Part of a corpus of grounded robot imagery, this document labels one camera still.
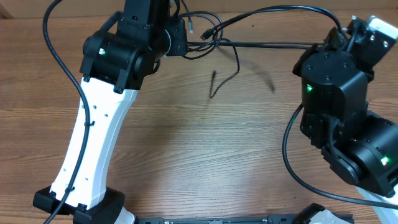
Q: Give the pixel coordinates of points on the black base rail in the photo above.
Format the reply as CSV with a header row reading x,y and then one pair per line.
x,y
272,219

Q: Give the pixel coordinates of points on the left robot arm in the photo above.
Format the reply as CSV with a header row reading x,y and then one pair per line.
x,y
116,59

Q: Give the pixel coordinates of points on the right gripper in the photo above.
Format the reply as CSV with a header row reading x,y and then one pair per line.
x,y
340,42

